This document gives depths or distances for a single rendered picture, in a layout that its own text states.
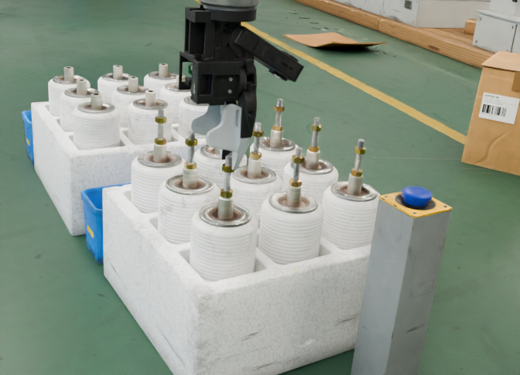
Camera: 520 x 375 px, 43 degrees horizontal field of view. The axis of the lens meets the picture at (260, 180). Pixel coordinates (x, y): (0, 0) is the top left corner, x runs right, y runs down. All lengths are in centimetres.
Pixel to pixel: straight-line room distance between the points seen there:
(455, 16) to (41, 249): 336
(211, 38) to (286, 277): 36
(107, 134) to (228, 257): 55
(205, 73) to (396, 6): 357
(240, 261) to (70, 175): 54
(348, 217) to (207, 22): 39
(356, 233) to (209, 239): 26
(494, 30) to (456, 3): 73
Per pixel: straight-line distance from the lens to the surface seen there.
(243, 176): 108
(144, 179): 111
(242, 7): 82
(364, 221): 105
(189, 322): 94
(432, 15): 422
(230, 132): 86
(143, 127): 142
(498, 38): 360
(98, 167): 138
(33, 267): 133
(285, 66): 88
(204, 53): 83
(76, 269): 131
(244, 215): 94
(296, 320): 101
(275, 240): 99
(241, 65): 84
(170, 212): 102
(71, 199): 139
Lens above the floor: 66
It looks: 22 degrees down
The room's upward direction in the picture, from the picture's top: 5 degrees clockwise
